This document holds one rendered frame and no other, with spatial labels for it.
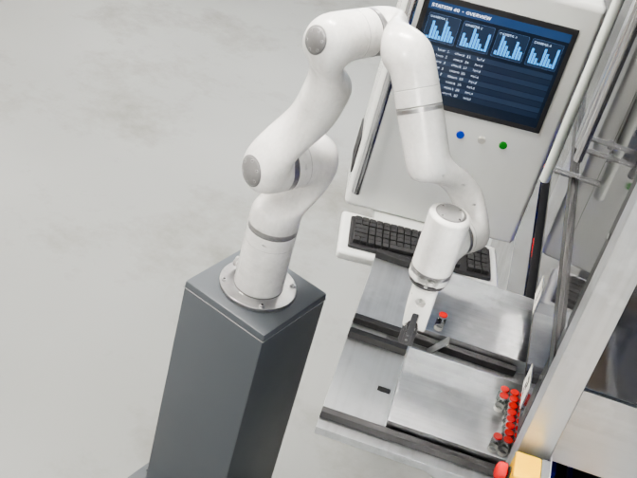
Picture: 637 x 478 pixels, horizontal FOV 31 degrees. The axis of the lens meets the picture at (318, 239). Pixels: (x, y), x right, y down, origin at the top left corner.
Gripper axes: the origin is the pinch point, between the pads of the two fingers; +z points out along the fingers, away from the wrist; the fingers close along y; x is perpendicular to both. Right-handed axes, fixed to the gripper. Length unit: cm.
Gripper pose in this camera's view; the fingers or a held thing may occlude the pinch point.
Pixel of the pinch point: (407, 335)
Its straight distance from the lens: 238.4
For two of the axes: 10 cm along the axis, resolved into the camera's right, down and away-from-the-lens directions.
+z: -2.2, 7.9, 5.7
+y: 2.3, -5.3, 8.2
